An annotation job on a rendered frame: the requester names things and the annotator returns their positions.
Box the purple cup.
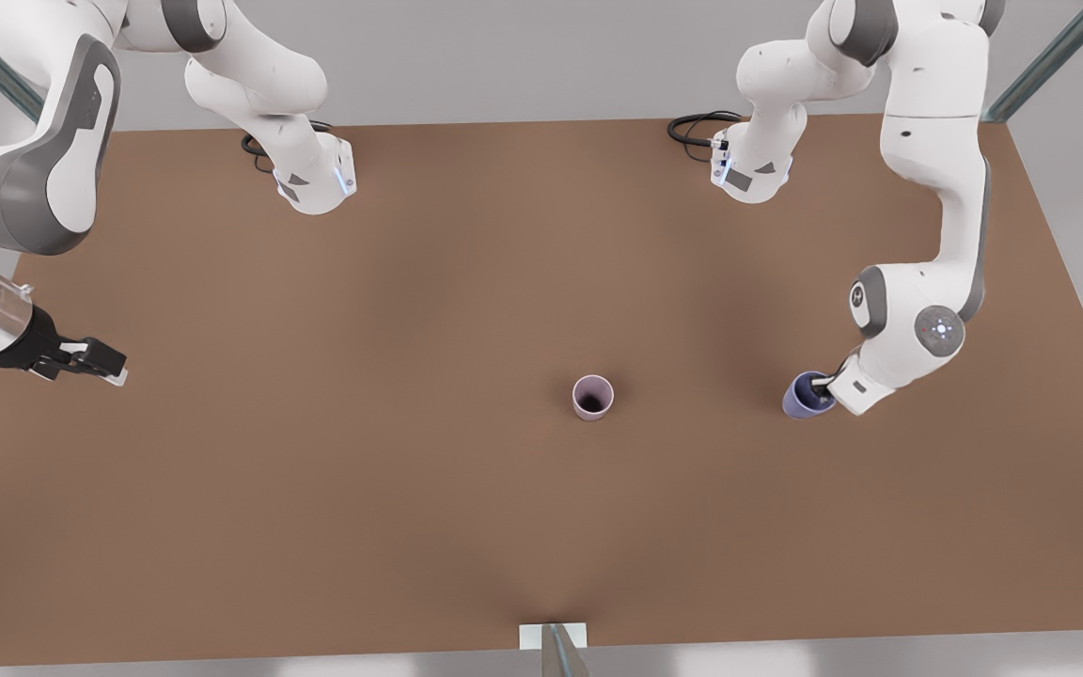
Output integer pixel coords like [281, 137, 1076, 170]
[782, 370, 840, 420]

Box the pink cup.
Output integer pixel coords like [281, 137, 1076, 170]
[572, 374, 615, 422]

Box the silver frame post with foot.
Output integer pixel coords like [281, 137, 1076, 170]
[518, 622, 591, 677]

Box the black cable loop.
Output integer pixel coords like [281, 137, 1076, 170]
[241, 119, 336, 176]
[667, 111, 751, 166]

